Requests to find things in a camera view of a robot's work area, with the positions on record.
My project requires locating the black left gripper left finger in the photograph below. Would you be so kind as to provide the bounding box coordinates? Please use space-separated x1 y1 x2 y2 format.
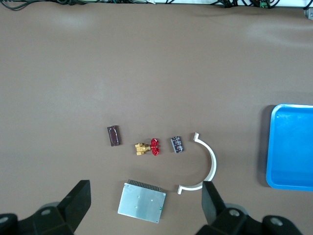
0 180 91 235

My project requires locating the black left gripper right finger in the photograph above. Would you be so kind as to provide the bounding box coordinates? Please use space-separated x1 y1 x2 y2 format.
195 182 313 235

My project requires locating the silver metal box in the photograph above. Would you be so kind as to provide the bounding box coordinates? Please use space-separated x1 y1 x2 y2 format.
117 179 167 224

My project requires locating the blue plastic tray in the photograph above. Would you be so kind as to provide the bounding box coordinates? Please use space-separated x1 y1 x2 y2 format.
266 103 313 192

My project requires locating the brass valve red handwheel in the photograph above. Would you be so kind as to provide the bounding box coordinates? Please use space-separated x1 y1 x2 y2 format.
134 138 161 156

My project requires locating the brown table mat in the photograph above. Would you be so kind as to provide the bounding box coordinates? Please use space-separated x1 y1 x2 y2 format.
0 1 313 235

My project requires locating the white semicircular bracket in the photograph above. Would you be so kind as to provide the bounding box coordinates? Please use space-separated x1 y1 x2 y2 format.
177 132 218 195

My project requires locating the black cable bundle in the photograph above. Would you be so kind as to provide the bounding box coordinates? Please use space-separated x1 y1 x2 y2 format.
0 0 98 11

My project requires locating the black looped cable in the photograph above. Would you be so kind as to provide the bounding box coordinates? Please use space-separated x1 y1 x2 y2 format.
215 0 257 8

